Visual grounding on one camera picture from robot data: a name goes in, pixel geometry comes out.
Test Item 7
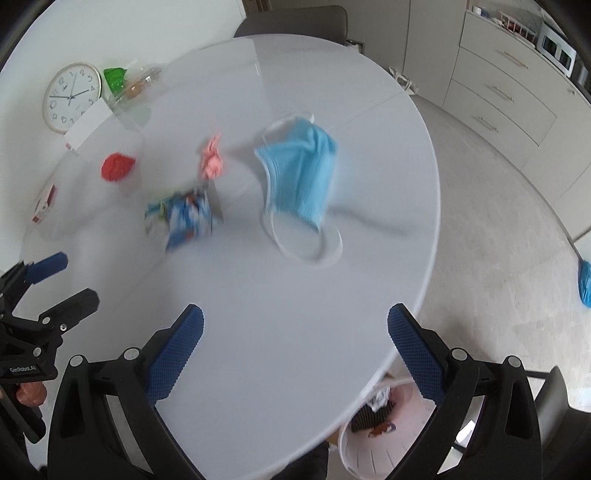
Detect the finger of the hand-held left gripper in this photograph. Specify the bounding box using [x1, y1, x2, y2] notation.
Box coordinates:
[0, 251, 70, 305]
[39, 288, 100, 344]

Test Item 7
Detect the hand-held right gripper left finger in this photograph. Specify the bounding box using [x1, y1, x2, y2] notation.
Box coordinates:
[47, 304, 205, 480]

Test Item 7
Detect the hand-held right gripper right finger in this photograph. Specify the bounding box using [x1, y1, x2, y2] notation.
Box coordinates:
[385, 303, 542, 480]

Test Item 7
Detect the silver wrapper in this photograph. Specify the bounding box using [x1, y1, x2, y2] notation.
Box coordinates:
[367, 385, 393, 411]

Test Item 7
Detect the black foam net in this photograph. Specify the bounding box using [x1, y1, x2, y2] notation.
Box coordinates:
[351, 399, 398, 433]

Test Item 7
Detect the pink trash bin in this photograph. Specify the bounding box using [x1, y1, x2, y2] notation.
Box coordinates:
[338, 381, 462, 480]

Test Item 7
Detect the red paper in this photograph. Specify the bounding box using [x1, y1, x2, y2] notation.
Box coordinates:
[102, 152, 137, 182]

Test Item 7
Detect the blue snack wrapper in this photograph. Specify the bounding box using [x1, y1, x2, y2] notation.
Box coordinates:
[144, 188, 225, 254]

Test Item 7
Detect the pink wrapper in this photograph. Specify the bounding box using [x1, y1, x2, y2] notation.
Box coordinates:
[199, 134, 227, 181]

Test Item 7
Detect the blue face mask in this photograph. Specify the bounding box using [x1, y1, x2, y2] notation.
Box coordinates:
[254, 111, 345, 266]

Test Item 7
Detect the person's left hand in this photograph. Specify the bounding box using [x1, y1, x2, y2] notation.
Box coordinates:
[16, 385, 49, 408]

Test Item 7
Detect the red and white box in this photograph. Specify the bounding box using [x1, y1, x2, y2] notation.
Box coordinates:
[31, 184, 58, 223]

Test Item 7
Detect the white paper card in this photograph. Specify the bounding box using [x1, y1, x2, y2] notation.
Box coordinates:
[65, 99, 112, 151]

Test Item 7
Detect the blue plastic bag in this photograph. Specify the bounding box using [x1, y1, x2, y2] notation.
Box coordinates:
[576, 260, 591, 309]

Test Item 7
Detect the green plastic bag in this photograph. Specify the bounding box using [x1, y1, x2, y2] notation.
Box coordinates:
[103, 67, 130, 95]

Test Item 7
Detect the clear plastic snack bag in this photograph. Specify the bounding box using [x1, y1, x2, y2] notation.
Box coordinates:
[113, 60, 162, 104]

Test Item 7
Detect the beige drawer cabinet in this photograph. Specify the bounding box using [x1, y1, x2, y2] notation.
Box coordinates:
[441, 9, 591, 204]

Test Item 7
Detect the beige wardrobe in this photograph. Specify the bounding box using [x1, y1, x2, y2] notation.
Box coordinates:
[346, 0, 467, 88]

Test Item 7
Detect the white countertop appliance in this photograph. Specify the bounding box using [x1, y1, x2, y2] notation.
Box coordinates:
[538, 23, 578, 75]

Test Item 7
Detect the grey chair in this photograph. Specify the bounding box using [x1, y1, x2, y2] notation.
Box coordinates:
[233, 6, 348, 45]

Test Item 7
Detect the white dish rack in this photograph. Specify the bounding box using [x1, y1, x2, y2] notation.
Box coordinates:
[499, 9, 532, 35]

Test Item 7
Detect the round white wall clock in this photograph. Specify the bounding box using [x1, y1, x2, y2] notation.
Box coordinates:
[42, 62, 102, 134]

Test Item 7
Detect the white wire stand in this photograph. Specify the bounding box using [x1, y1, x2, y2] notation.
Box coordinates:
[389, 66, 419, 96]

